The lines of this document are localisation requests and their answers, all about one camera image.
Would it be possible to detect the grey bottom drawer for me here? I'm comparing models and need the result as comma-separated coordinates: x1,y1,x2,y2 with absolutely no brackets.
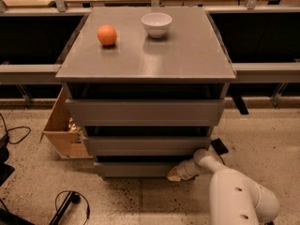
94,156,190,178

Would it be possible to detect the grey drawer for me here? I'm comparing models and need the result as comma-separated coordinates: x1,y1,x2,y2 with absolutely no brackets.
66,98,225,127
83,127,211,156
94,156,190,178

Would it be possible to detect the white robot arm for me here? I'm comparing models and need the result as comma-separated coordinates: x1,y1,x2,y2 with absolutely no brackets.
167,149,280,225

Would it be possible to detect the grey middle drawer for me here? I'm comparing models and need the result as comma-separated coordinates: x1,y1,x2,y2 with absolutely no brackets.
83,127,211,156

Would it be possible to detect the grey drawer cabinet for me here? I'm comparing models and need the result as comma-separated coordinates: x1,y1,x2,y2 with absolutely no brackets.
55,6,236,173

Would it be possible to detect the grey top drawer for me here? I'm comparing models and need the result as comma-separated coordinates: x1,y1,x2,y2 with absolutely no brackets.
66,98,225,127

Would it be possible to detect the black power adapter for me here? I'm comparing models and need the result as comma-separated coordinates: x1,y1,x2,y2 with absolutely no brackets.
211,139,229,155

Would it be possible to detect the cardboard box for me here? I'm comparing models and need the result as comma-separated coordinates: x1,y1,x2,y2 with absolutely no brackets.
43,89,90,158

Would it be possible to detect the white ceramic bowl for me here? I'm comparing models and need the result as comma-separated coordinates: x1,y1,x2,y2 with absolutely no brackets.
142,12,173,38

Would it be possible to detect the orange fruit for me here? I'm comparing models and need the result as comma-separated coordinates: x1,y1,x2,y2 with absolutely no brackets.
97,24,117,46

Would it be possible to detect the black equipment at left edge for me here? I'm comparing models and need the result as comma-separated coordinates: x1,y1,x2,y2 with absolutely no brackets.
0,135,15,186

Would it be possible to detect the grey metal rail frame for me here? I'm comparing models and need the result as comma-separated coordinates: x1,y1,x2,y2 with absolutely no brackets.
0,0,300,116

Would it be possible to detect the black looped cable left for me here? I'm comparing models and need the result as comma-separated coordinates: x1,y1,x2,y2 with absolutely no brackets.
0,112,32,145

